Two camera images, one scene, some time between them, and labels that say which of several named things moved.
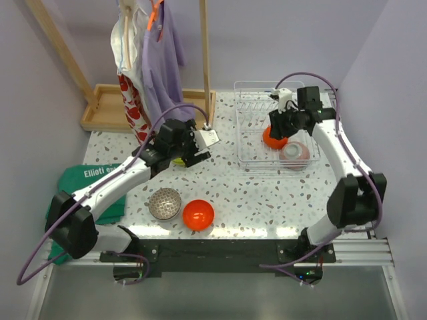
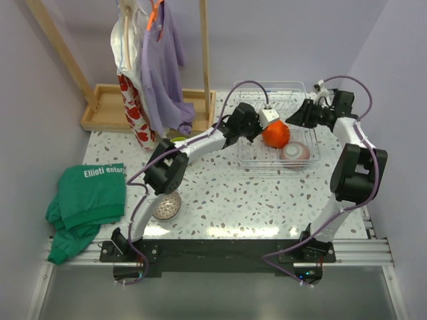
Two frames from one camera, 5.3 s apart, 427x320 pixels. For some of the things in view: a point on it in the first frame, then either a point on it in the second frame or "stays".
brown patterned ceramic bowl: x=164 y=203 stays
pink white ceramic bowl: x=295 y=155 stays
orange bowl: x=198 y=215 -> x=276 y=135
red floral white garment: x=127 y=40 stays
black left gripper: x=192 y=147 -> x=253 y=125
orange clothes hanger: x=153 y=16 stays
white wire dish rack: x=253 y=105 stays
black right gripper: x=277 y=131 -> x=302 y=116
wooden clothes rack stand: x=103 y=113 stays
